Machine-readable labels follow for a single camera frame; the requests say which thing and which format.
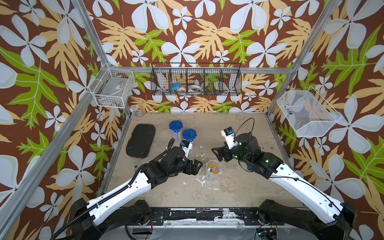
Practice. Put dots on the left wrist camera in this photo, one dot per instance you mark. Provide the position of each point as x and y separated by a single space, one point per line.
186 147

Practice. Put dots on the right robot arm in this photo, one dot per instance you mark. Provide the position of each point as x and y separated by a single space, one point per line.
326 217

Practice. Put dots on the white bottle purple label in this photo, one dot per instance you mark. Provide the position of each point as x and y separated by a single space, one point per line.
212 166

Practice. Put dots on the glass jar corner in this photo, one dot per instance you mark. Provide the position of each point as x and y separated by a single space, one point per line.
139 111

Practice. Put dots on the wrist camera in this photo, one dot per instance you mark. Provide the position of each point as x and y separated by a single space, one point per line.
186 147
229 135

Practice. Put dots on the black rubber mat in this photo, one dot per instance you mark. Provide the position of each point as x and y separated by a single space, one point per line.
141 140

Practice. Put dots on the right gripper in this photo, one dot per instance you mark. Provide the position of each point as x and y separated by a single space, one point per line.
225 149

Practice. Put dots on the white wire basket left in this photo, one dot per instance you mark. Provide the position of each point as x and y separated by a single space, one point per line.
111 87

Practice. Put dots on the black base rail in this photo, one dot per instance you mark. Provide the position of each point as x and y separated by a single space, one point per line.
243 216

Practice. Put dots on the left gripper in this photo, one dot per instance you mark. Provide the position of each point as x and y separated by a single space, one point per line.
194 169

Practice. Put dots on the black wire basket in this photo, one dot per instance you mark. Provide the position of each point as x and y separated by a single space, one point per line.
209 79

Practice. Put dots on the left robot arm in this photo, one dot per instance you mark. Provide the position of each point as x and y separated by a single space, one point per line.
90 220

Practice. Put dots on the blue lid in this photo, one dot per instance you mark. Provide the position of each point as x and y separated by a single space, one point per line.
189 135
176 126

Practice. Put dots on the white mesh basket right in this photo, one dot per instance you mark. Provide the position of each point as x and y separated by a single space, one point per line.
309 114

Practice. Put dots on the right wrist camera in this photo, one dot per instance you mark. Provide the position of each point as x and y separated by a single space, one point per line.
229 135

